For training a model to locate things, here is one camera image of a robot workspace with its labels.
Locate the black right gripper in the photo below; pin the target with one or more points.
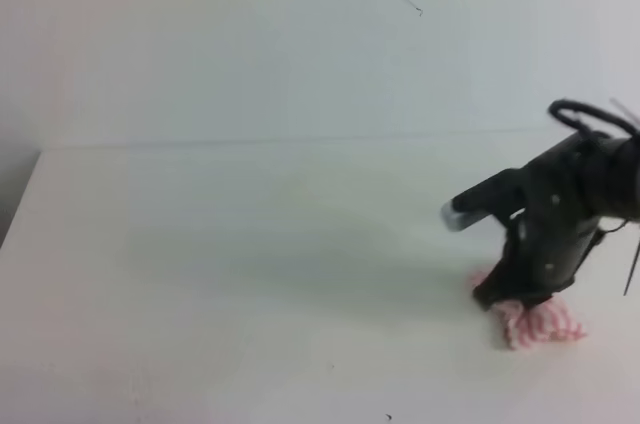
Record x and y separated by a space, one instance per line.
547 241

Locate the black zip tie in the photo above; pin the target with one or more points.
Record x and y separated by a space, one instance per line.
632 268

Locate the pink white striped rag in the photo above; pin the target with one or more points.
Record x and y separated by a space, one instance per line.
549 322

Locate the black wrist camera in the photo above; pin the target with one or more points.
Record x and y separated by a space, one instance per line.
499 196

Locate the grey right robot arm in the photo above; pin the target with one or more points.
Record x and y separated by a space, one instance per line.
611 184

